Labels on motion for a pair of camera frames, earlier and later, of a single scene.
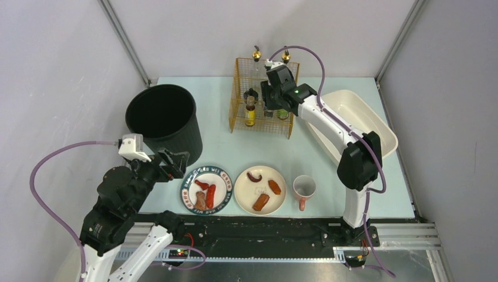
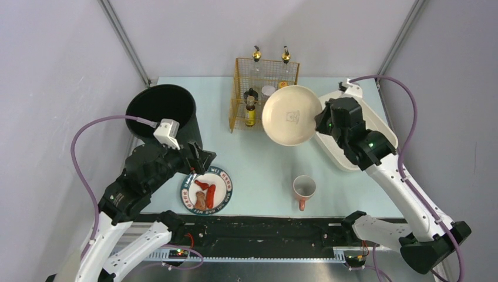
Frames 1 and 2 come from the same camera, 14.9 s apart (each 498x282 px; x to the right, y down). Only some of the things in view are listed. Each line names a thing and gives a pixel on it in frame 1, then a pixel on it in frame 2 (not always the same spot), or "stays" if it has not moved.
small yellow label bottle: (250, 118) stays
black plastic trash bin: (165, 116) stays
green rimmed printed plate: (209, 175) stays
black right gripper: (270, 93) → (325, 120)
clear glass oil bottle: (256, 54) stays
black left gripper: (168, 165) → (198, 158)
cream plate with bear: (246, 191) → (289, 114)
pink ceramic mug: (304, 187) stays
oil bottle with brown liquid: (286, 57) stays
